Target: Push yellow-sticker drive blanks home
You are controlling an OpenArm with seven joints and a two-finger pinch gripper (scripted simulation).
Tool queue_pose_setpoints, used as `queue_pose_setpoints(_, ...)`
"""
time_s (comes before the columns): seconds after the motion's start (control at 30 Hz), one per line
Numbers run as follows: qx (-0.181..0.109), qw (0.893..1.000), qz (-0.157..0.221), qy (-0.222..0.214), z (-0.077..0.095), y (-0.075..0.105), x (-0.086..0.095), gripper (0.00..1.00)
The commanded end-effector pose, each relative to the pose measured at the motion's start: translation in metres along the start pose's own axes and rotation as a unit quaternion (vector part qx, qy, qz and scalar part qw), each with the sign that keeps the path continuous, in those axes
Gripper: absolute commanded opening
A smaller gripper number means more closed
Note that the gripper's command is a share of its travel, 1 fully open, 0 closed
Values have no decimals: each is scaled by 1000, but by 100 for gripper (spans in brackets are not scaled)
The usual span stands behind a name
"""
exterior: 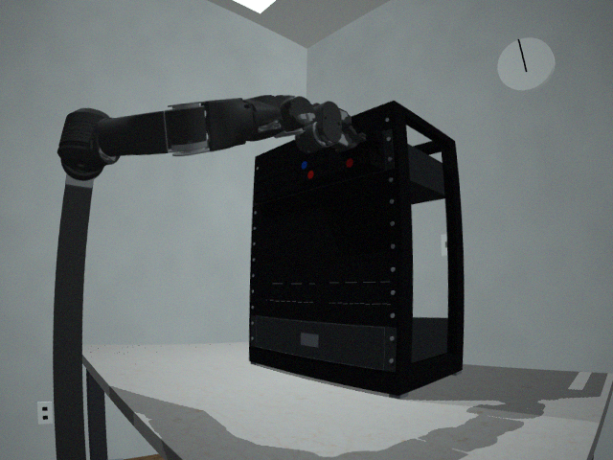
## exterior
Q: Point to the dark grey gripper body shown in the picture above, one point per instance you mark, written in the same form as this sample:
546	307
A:
328	122

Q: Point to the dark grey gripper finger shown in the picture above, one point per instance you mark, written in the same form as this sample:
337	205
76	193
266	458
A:
346	143
347	125

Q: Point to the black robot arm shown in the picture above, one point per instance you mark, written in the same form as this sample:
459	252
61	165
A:
92	137

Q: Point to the black server rack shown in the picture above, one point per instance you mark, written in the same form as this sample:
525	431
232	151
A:
349	221

